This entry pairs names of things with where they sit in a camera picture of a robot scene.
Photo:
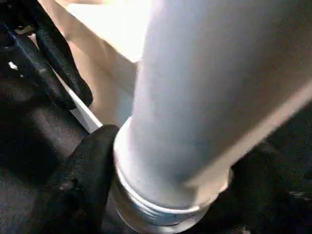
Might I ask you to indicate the white plastic table leg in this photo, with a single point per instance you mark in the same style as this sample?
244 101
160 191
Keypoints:
195 97

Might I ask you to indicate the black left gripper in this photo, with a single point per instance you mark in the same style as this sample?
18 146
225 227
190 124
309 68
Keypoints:
17 19

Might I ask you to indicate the black work mat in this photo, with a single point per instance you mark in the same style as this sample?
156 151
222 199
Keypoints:
29 146

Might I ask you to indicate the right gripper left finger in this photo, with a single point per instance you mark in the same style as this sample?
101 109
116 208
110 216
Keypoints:
85 182

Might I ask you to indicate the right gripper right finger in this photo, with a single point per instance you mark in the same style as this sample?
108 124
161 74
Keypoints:
263 200

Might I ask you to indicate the white plastic table top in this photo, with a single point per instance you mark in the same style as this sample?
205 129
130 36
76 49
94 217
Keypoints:
109 48

